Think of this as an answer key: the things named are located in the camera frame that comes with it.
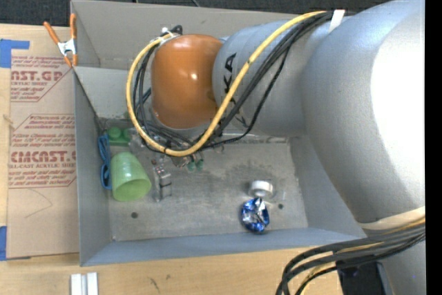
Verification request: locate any blue and white crumpled packet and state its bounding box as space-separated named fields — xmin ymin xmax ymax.
xmin=240 ymin=197 xmax=271 ymax=235

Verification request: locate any brown cardboard board red print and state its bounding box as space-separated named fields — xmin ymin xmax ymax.
xmin=0 ymin=23 xmax=81 ymax=261

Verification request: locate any light green plastic cup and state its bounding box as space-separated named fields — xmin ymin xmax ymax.
xmin=110 ymin=151 xmax=153 ymax=202

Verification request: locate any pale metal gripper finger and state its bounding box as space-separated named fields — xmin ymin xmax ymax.
xmin=160 ymin=171 xmax=173 ymax=199
xmin=152 ymin=164 xmax=164 ymax=203

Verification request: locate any grey metal bin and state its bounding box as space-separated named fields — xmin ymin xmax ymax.
xmin=70 ymin=0 xmax=367 ymax=267

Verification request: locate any green toy building block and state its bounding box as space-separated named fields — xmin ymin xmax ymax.
xmin=106 ymin=126 xmax=133 ymax=147

